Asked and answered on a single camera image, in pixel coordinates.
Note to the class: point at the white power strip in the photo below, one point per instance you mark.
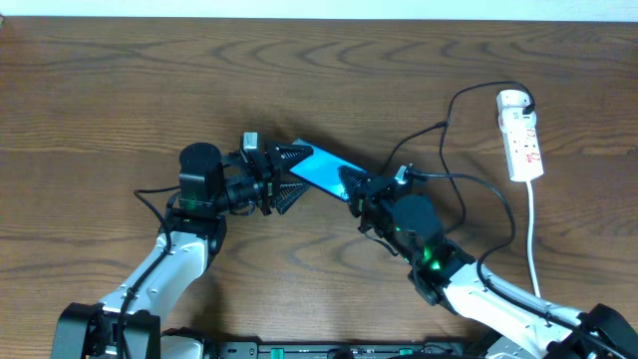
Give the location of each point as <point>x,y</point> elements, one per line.
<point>522,151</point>

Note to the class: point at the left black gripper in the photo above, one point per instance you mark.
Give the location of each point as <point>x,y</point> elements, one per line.
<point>266,179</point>

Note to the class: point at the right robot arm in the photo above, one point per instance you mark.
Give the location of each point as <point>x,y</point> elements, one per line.
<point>444,274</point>

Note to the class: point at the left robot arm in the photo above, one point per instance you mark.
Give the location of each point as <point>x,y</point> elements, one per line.
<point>127,322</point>

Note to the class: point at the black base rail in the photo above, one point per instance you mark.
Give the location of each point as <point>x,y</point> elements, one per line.
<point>254,350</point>

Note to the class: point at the white charger adapter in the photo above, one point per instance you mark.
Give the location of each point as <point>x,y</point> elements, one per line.
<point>512,99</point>

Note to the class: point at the blue smartphone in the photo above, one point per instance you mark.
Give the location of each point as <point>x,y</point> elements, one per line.
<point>321,170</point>

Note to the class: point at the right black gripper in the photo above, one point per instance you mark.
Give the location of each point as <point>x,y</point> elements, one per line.
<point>366,194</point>

